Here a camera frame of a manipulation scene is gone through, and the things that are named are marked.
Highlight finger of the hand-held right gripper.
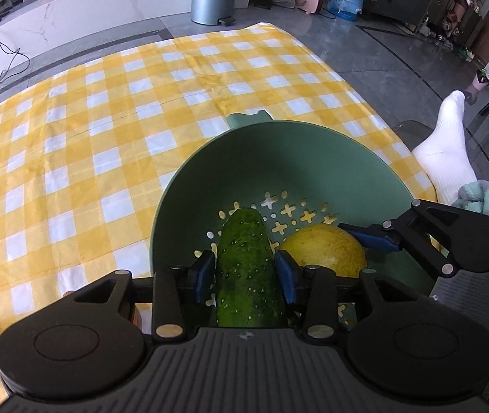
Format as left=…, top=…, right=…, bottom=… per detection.
left=338, top=200, right=456, bottom=278

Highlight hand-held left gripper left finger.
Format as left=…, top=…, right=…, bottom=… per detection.
left=61, top=251, right=216, bottom=341

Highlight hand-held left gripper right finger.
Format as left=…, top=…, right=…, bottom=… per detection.
left=274, top=251, right=421, bottom=340

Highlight green cucumber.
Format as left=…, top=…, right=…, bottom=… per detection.
left=215, top=207, right=289, bottom=328

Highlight yellow-green pear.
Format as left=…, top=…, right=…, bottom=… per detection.
left=279, top=224, right=368, bottom=278

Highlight green colander bowl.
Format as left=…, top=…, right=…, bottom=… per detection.
left=149, top=111, right=439, bottom=340

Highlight teal fleece pants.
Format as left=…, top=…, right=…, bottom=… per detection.
left=450, top=181, right=489, bottom=235

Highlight person's white-socked foot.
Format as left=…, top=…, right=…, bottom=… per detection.
left=412, top=90, right=478, bottom=205

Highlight pink flower pot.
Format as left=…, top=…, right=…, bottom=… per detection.
left=470, top=68, right=489, bottom=94

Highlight yellow checked tablecloth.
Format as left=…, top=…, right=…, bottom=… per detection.
left=0, top=21, right=439, bottom=401

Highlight white marble console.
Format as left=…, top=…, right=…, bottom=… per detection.
left=0, top=0, right=198, bottom=91

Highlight black cable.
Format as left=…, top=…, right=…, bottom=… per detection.
left=0, top=21, right=32, bottom=84

